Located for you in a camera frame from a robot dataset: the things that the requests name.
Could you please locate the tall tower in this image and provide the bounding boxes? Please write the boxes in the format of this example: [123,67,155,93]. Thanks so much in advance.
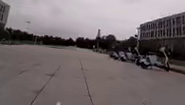
[94,28,103,51]

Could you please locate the row of trees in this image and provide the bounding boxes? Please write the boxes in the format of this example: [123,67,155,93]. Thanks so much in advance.
[0,20,140,57]

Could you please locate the grey paved plaza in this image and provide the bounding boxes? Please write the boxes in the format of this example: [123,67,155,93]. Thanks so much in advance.
[0,38,185,105]

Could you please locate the row of parked scooters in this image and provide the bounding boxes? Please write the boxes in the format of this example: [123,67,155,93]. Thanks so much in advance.
[108,40,175,72]

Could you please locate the pole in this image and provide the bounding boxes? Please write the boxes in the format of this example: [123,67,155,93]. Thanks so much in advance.
[23,20,32,34]

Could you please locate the large grey building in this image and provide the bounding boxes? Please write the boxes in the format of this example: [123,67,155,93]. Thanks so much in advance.
[133,0,185,62]

